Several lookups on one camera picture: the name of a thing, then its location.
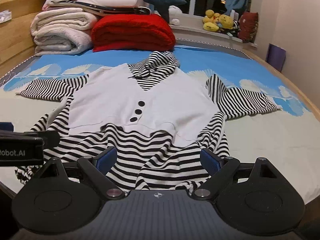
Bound white seal plush toy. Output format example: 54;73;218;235
169;5;182;26

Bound white folded bedding stack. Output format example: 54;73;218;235
42;0;151;16

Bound red fluffy folded blanket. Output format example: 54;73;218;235
91;14;176;52

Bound striped white hooded sweater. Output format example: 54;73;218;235
20;51;279;192

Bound cream folded fleece blanket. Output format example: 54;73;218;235
30;8;98;56

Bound purple box by wall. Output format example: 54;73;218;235
265;43;286;72

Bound blue white patterned bed sheet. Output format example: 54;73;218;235
1;46;319;203

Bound yellow plush toy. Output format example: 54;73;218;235
202;9;234;32

